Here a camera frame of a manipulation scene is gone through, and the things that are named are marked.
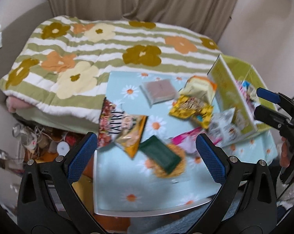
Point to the pink snack packet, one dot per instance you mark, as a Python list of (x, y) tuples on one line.
[(187, 140)]

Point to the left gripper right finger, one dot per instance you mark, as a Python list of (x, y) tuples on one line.
[(246, 201)]

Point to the white grey snack bag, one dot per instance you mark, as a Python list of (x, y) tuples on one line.
[(222, 128)]

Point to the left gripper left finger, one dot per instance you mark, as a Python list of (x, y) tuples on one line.
[(47, 202)]

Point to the right hand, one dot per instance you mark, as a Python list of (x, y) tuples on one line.
[(284, 160)]

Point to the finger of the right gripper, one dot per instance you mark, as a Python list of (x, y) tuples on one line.
[(271, 118), (268, 95)]

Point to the beige orange snack bag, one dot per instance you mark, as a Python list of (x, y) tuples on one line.
[(199, 87)]

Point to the pink pillow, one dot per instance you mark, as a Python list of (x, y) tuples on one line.
[(14, 104)]

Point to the beige curtain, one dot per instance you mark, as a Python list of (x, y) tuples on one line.
[(207, 17)]

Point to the floor clutter with cables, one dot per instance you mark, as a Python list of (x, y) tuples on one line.
[(38, 143)]

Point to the blue daisy tablecloth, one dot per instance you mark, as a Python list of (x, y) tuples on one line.
[(137, 186)]

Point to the yellow chocolate pillows packet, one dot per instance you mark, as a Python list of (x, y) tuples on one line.
[(192, 108)]

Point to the red patterned snack bag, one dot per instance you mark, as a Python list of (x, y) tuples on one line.
[(110, 123)]

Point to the green label round biscuit pack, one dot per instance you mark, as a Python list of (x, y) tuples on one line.
[(166, 160)]

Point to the yellow-green cardboard box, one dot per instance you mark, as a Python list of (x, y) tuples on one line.
[(237, 82)]

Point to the orange yellow chips bag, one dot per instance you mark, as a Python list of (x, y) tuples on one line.
[(130, 136)]

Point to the green striped floral blanket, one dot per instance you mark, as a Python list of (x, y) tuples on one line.
[(64, 67)]

